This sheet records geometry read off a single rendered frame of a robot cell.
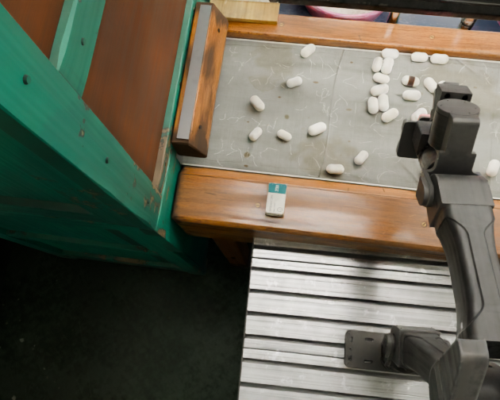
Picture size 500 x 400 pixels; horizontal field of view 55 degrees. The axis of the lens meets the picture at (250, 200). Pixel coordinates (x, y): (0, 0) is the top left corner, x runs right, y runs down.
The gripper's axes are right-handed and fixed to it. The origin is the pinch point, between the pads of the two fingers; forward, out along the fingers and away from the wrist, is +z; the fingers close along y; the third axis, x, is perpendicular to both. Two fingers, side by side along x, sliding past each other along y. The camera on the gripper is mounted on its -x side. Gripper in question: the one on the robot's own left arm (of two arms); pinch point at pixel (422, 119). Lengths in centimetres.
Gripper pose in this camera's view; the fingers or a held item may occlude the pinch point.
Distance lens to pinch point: 92.5
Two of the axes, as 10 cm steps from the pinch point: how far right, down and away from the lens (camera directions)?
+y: -9.9, -1.1, 0.8
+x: -0.4, 8.2, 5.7
